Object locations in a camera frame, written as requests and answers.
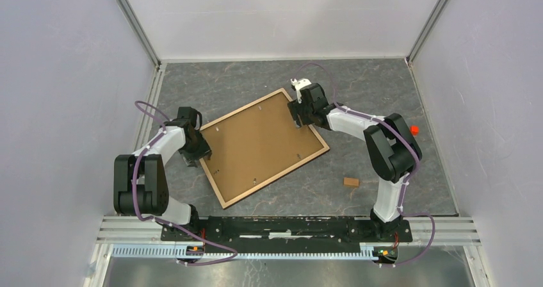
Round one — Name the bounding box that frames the aluminium rail frame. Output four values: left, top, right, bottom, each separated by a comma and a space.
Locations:
83, 61, 493, 287

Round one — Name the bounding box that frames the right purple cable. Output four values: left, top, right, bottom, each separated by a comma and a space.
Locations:
296, 62, 437, 269

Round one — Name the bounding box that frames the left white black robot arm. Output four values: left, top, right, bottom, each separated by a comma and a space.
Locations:
113, 107, 212, 241

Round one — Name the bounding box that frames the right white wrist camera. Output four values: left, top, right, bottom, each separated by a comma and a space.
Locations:
290, 78, 312, 103

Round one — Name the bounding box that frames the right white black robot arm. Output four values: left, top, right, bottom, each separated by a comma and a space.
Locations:
288, 79, 422, 241

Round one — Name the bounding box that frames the flat wooden block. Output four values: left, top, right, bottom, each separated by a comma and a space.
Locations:
343, 177, 360, 188

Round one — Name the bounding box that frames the brown cardboard backing board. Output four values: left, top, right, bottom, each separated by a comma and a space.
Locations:
204, 93, 325, 204

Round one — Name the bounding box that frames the red cube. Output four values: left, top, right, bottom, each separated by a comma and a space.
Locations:
410, 125, 419, 136

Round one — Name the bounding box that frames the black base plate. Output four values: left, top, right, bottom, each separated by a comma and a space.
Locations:
161, 216, 413, 254

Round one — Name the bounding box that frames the wooden picture frame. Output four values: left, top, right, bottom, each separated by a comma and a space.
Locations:
198, 87, 330, 210

